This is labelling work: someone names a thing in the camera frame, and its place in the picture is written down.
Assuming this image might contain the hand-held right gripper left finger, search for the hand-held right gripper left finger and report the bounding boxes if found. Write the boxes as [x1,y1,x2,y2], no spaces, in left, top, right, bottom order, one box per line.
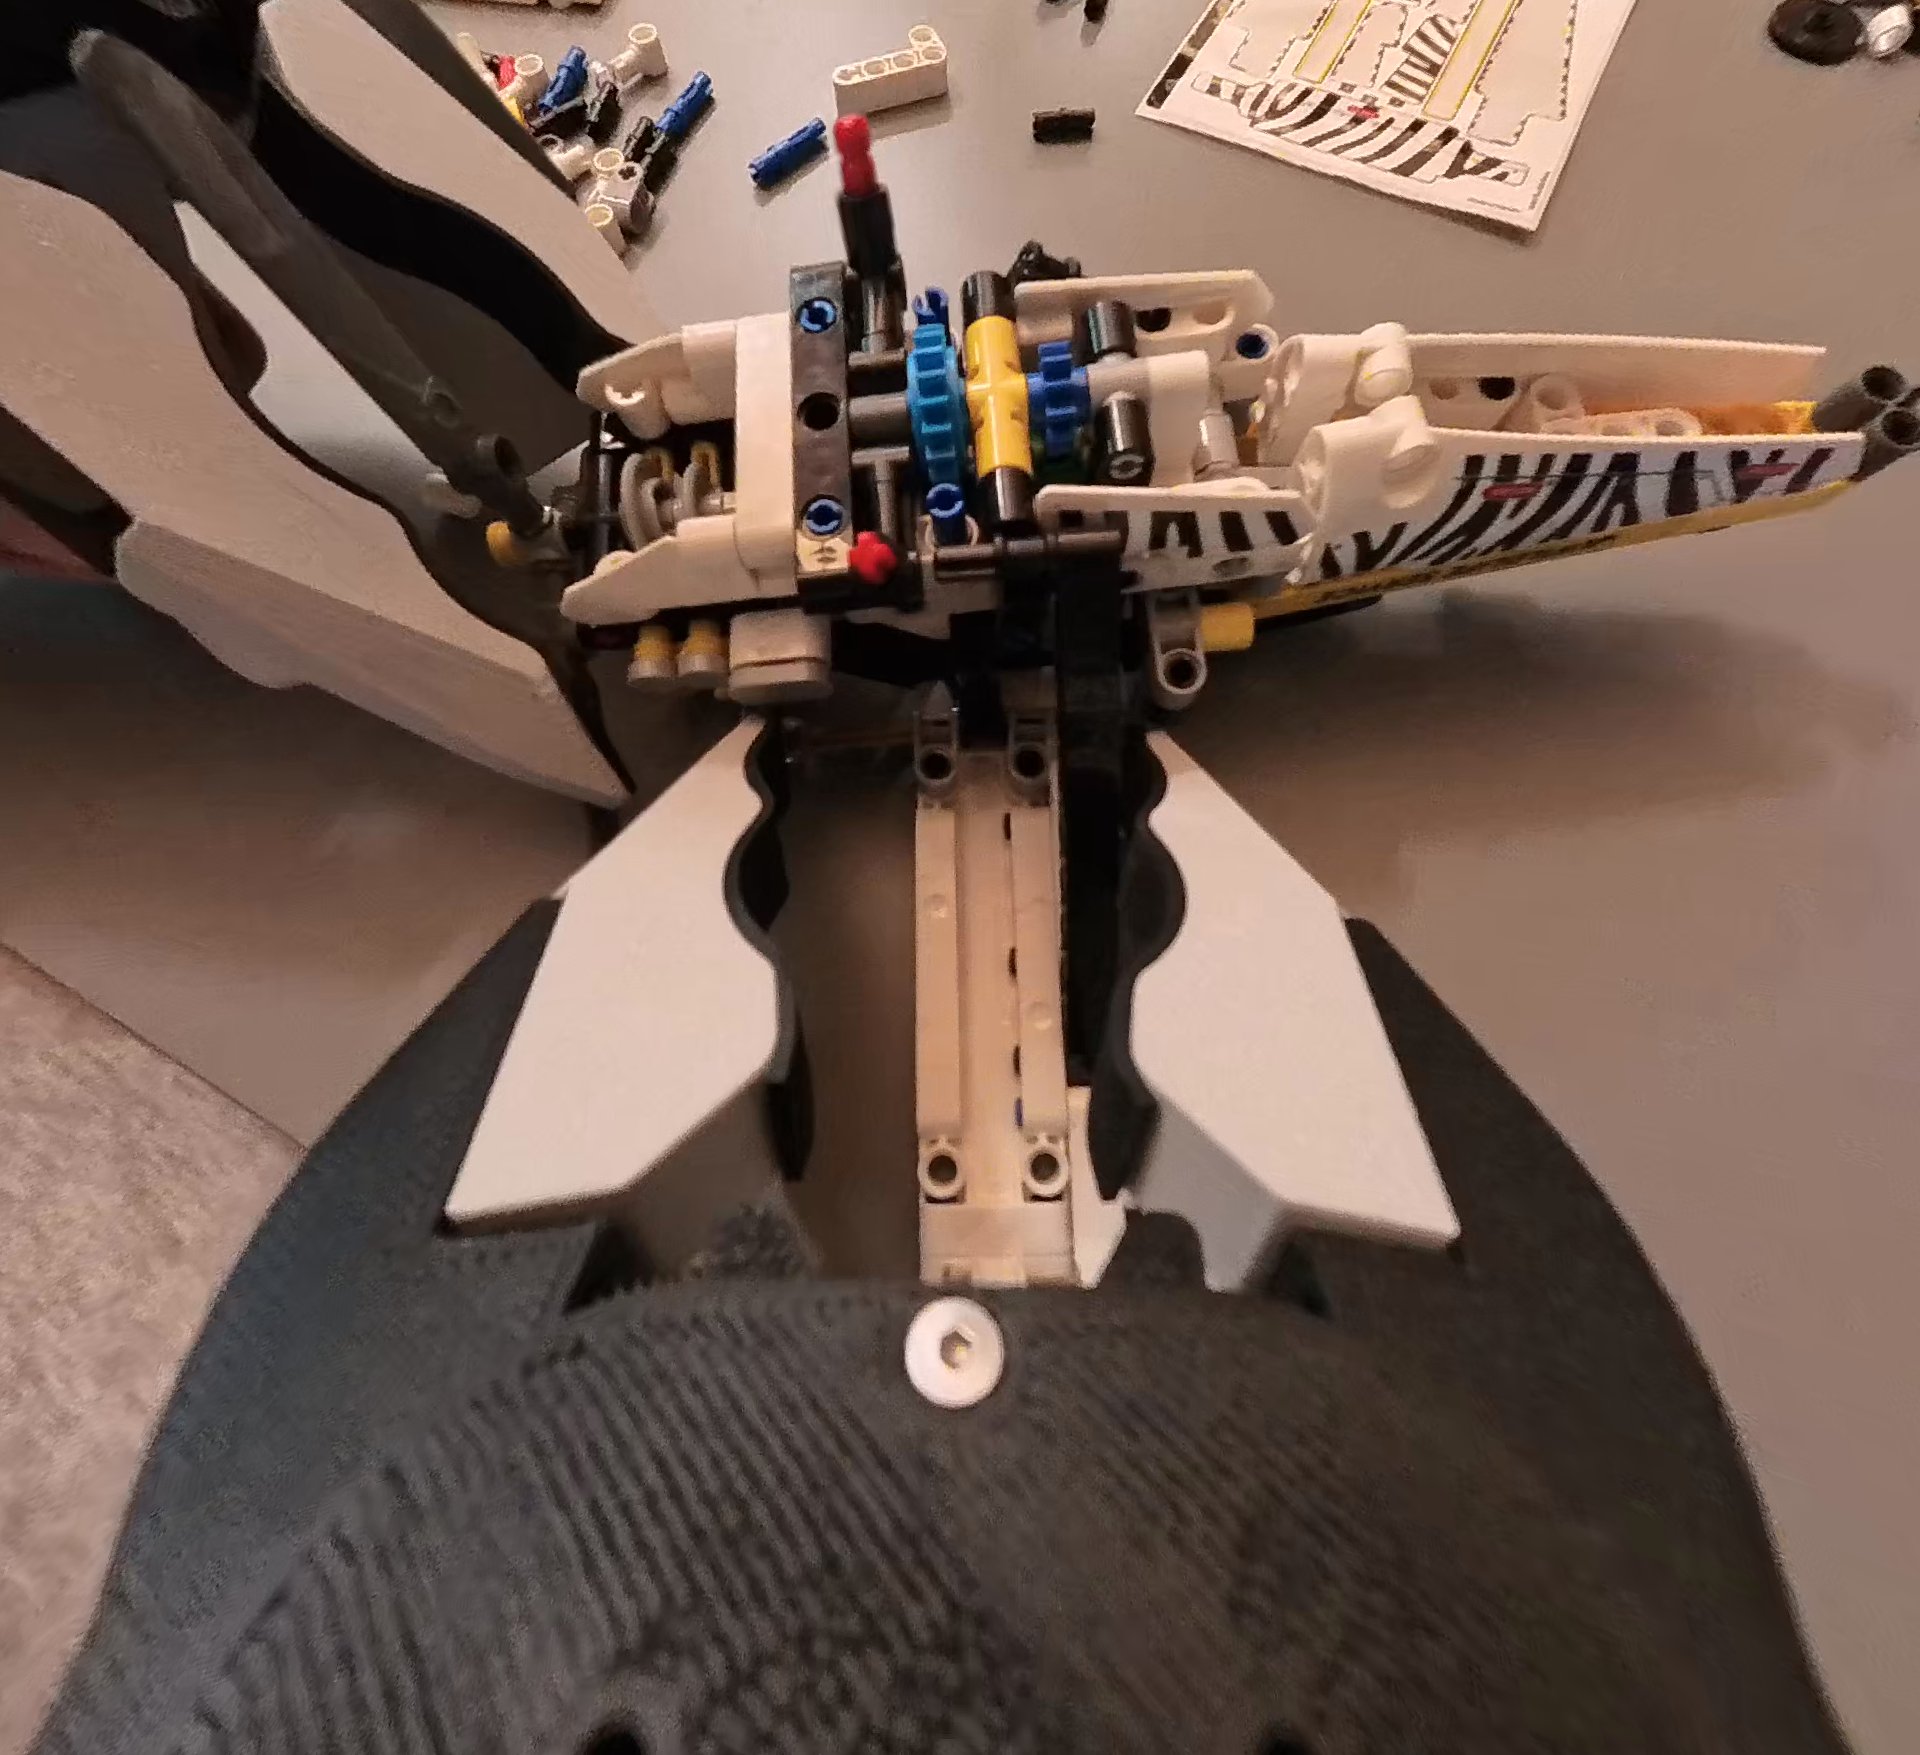
[442,717,801,1233]

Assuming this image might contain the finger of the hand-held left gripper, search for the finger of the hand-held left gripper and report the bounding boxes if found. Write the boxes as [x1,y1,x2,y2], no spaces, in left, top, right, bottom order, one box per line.
[250,0,667,354]
[0,166,632,810]

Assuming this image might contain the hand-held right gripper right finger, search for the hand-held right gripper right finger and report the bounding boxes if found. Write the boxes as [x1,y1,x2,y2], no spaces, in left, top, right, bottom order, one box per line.
[1085,733,1462,1292]

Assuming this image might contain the zebra striped lego helicopter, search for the zebra striped lego helicopter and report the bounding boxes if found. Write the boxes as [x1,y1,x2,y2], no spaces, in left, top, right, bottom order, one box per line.
[69,30,1920,770]

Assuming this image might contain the white lego L beam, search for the white lego L beam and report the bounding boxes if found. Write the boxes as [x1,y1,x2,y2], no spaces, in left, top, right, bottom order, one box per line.
[831,30,952,112]

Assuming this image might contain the zebra sticker sheet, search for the zebra sticker sheet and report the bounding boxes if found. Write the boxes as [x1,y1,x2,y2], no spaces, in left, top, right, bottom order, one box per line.
[1136,0,1666,231]

